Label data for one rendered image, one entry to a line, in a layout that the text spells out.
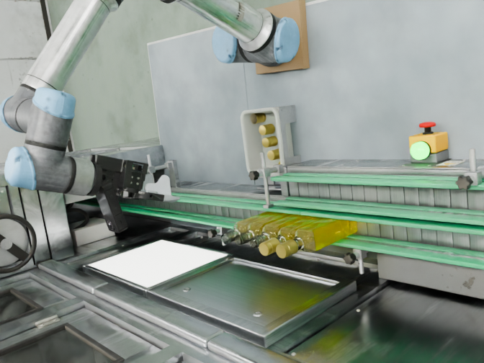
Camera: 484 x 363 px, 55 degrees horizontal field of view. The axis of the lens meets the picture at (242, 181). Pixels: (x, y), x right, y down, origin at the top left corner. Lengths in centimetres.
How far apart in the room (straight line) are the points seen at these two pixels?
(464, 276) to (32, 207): 147
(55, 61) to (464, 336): 101
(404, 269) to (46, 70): 97
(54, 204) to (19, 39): 312
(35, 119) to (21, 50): 397
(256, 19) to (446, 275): 78
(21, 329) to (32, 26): 385
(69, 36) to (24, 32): 386
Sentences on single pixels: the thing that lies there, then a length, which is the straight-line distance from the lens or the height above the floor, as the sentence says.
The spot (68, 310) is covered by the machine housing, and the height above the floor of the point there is 148.
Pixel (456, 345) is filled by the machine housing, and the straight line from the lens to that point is 106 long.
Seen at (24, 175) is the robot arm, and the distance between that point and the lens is 93.
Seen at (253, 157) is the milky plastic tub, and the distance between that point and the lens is 163.
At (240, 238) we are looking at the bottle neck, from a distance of 126.
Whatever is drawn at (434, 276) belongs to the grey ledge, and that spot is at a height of 88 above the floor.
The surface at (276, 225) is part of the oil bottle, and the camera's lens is 126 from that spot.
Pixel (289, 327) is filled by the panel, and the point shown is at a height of 124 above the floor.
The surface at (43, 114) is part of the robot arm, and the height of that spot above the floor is 160.
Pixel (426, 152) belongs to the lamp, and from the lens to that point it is 122.
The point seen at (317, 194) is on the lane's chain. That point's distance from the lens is 138.
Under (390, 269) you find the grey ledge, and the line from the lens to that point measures 131.
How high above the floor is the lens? 193
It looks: 41 degrees down
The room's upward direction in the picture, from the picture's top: 106 degrees counter-clockwise
